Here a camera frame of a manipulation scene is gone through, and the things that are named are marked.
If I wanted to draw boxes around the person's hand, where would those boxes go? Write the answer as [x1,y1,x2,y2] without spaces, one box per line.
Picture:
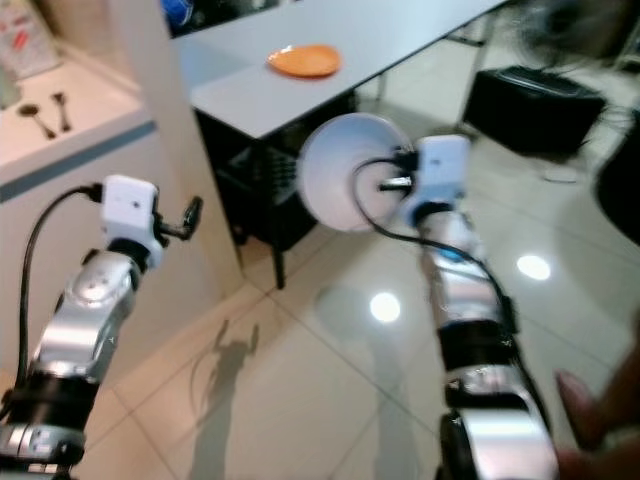
[555,310,640,480]

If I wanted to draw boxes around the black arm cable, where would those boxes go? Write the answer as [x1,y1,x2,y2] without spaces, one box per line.
[1,183,106,421]
[350,157,521,331]

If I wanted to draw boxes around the grey dining table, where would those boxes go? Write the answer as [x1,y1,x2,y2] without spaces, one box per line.
[175,0,511,291]

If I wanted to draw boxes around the white floor disc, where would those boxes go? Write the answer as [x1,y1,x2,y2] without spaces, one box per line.
[540,165,583,184]

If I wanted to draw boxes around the blue object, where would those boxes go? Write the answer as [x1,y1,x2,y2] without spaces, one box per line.
[160,0,196,29]

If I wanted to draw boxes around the black plastic crate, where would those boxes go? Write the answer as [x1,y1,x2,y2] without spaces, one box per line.
[195,95,361,251]

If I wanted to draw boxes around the white bowl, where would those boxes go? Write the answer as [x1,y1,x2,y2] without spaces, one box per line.
[296,112,416,233]

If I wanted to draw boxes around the black box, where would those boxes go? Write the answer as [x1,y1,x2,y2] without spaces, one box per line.
[463,66,608,159]

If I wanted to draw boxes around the orange plate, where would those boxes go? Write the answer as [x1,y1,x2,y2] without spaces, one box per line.
[267,44,343,79]

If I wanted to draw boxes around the pale green mug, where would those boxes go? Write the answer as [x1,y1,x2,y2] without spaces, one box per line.
[0,70,22,109]

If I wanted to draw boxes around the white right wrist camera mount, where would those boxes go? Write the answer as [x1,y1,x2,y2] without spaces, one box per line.
[410,133,473,226]

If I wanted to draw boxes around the colourful printed carton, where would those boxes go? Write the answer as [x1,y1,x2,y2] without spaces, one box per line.
[0,0,61,81]

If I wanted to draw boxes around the dark metal fork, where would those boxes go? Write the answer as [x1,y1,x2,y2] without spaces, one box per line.
[50,92,73,133]

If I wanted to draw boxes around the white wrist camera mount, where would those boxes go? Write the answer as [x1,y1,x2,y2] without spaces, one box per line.
[410,133,473,226]
[102,175,161,266]

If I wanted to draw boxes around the dark metal spoon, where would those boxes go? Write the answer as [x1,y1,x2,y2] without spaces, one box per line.
[17,103,58,140]

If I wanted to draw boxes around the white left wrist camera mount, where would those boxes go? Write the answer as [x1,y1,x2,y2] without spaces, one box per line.
[102,175,161,266]

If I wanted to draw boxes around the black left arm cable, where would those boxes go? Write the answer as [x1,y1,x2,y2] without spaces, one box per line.
[1,183,106,421]

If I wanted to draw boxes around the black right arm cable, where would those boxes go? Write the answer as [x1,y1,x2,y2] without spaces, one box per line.
[350,157,521,331]

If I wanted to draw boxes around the black rounded object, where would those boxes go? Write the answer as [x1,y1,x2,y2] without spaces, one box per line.
[595,120,640,246]

